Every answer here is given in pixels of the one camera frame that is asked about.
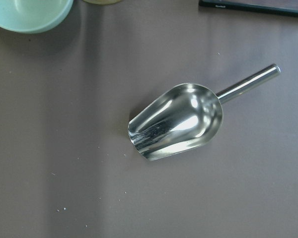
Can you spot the mirror tray with glasses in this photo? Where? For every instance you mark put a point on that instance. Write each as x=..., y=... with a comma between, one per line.
x=278, y=7

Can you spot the metal ice scoop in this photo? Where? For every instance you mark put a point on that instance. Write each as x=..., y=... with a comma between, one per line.
x=187, y=116

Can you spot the wooden mug tree stand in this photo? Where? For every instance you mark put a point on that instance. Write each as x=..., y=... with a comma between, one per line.
x=102, y=2

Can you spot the green ceramic bowl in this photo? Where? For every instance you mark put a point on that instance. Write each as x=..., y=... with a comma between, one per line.
x=33, y=16

